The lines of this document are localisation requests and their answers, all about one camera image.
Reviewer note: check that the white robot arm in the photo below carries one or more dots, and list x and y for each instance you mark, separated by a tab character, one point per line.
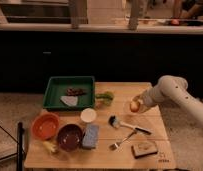
172	88

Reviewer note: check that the red yellow apple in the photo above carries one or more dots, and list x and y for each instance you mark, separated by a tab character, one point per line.
134	106

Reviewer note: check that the brown wooden block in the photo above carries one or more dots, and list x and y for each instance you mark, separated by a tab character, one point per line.
144	148

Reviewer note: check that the dark maroon bowl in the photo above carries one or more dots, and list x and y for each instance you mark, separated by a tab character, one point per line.
69	137

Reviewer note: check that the person in background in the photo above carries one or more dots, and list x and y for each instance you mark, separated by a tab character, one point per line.
186	12

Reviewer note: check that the orange red bowl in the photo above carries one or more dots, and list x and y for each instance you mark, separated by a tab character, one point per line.
45	126

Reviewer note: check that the translucent tan gripper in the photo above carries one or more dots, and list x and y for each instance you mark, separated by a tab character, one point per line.
138	98

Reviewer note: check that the silver fork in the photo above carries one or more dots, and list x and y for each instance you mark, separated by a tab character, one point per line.
117	144

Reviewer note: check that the grey folded cloth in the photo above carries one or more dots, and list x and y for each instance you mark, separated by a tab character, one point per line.
69	100

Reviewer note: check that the black chair frame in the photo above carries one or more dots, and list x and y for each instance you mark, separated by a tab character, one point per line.
20	153

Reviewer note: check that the green plastic tray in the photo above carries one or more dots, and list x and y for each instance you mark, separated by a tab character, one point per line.
57	87

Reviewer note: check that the blue sponge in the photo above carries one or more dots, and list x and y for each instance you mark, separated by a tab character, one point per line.
90	136

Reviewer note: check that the black dish brush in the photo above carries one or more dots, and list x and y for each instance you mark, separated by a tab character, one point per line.
117	123

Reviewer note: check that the white small cup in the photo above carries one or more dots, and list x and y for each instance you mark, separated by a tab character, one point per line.
88	115

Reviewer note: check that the dark red grapes bunch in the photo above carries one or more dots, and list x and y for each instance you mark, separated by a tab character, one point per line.
75	92

